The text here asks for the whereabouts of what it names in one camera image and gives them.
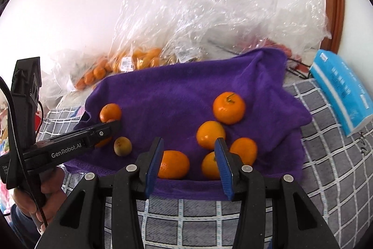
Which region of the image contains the mandarin orange with stem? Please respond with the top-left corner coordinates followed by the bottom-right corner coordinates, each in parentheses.
top-left (213, 92), bottom-right (246, 125)

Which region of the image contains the brown wooden door frame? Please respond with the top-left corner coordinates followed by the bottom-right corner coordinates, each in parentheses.
top-left (319, 0), bottom-right (346, 53)

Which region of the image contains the grey checkered blanket with stars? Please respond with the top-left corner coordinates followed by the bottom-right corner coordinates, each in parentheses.
top-left (38, 78), bottom-right (373, 249)

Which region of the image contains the large crumpled clear plastic bag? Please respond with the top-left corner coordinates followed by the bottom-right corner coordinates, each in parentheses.
top-left (170, 0), bottom-right (333, 63)

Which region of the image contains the yellow-green kiwi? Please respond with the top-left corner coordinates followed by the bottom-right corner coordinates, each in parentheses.
top-left (114, 137), bottom-right (132, 157)

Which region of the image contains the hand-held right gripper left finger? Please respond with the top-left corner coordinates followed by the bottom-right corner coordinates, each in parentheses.
top-left (35, 137), bottom-right (164, 249)

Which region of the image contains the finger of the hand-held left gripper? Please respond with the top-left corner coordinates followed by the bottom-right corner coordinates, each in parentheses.
top-left (84, 120), bottom-right (122, 150)

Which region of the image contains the clear plastic bag of mandarins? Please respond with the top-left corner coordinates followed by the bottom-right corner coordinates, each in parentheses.
top-left (42, 49), bottom-right (115, 98)

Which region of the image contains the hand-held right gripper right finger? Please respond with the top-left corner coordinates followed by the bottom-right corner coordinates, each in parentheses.
top-left (215, 138), bottom-right (340, 249)

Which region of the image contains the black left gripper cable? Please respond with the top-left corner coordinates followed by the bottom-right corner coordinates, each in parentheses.
top-left (0, 75), bottom-right (48, 229)

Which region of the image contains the person's left hand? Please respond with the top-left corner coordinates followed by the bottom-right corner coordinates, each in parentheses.
top-left (13, 167), bottom-right (68, 223)

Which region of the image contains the purple towel lined tray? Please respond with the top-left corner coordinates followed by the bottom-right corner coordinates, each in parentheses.
top-left (62, 48), bottom-right (312, 201)

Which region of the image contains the clear plastic bag of kumquats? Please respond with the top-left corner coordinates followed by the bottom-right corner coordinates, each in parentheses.
top-left (109, 0), bottom-right (210, 74)

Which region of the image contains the blue tissue pack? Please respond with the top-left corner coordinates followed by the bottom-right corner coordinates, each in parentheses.
top-left (309, 49), bottom-right (373, 137)

